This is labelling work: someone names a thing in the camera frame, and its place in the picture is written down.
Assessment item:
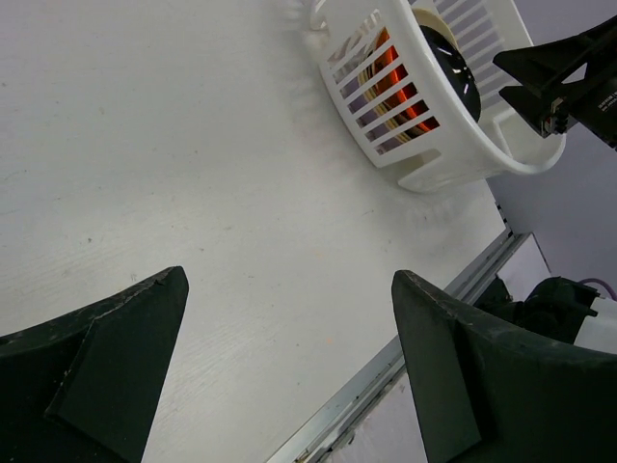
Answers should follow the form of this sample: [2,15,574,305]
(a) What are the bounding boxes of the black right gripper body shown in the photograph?
[493,17,616,149]

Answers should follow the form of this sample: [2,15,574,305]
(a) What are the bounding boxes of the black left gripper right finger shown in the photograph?
[391,270,616,462]

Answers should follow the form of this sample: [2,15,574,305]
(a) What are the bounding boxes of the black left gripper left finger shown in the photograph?
[1,266,188,462]

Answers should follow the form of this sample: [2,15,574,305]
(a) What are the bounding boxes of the black round plate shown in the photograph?
[420,25,482,122]

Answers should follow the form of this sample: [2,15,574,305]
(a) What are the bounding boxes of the orange round plate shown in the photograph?
[373,26,443,136]

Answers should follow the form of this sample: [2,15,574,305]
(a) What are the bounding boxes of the beige round plate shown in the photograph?
[412,8,459,49]

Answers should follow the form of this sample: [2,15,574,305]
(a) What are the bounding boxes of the white plastic basket bin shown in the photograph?
[309,1,566,192]

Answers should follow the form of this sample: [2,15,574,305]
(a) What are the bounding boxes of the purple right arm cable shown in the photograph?
[577,277,617,295]

